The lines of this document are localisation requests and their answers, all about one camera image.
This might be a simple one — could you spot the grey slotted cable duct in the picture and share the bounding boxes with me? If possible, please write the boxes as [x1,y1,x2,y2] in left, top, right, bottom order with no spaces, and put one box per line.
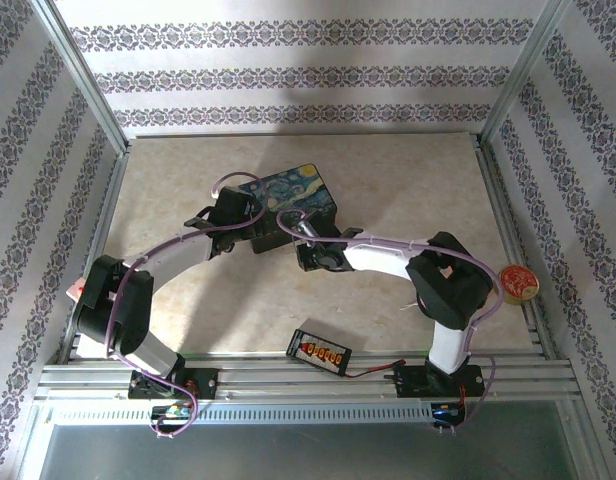
[47,402,437,426]

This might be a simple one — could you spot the aluminium frame post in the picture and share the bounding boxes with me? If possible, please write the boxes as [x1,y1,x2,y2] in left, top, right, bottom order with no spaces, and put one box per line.
[30,0,132,156]
[480,0,577,149]

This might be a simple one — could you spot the red and black wire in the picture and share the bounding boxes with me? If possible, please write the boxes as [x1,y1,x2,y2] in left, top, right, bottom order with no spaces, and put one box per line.
[345,358,408,380]

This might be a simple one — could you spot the black board with yellow connectors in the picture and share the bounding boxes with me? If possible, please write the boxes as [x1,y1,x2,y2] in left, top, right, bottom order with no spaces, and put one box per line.
[285,328,353,377]

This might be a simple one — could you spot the red and gold round tin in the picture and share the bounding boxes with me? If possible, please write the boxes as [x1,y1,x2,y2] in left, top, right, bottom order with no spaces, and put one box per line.
[497,264,541,305]

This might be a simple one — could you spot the grey metal sheet panel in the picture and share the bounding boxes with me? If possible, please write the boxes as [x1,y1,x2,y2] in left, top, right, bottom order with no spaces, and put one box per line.
[37,424,579,480]

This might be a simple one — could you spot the small circuit board with leds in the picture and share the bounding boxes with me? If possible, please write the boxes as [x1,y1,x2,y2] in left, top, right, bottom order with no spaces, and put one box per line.
[431,402,464,426]
[151,403,193,420]

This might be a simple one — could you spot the thin aluminium frame rail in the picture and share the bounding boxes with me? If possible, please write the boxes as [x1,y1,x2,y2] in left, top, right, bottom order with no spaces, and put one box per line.
[127,130,484,142]

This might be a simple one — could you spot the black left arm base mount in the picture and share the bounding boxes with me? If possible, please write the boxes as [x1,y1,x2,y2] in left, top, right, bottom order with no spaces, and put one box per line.
[129,367,220,401]

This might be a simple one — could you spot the aluminium frame side rail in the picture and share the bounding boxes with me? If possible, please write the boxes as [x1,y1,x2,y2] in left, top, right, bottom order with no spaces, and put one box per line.
[475,134,559,361]
[57,142,134,364]

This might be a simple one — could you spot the starry night painted tin box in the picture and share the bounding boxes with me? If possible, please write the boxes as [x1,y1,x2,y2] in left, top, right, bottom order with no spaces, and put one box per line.
[237,162,338,255]

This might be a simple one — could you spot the wide aluminium frame rail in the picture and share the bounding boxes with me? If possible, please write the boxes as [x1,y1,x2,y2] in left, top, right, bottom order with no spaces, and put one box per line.
[37,352,579,401]

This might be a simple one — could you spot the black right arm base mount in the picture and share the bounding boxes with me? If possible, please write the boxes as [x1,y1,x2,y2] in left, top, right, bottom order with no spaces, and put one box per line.
[391,363,483,400]

